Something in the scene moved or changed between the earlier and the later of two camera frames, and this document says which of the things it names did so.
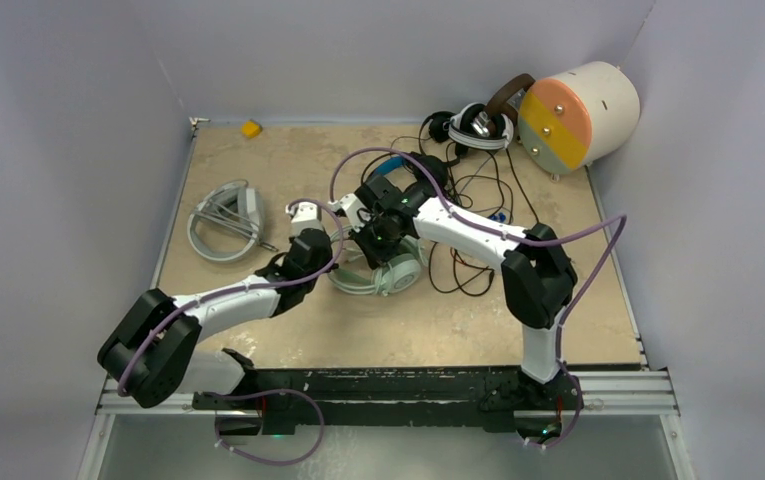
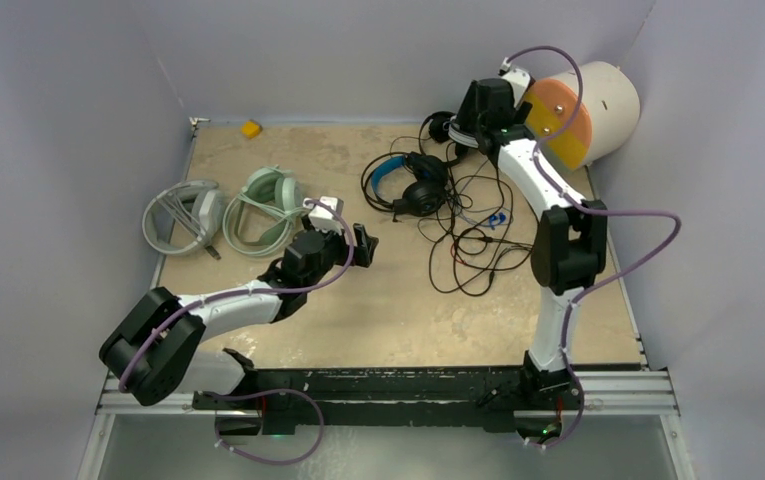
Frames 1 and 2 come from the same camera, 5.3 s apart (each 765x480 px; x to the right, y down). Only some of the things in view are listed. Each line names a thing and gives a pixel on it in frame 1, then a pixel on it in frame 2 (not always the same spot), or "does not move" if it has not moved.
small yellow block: (251, 128) does not move
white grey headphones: (228, 223) -> (184, 217)
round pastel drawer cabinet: (583, 115) does not move
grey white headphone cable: (231, 217) -> (183, 214)
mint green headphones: (396, 276) -> (260, 219)
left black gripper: (327, 258) does not move
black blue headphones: (435, 168) does not move
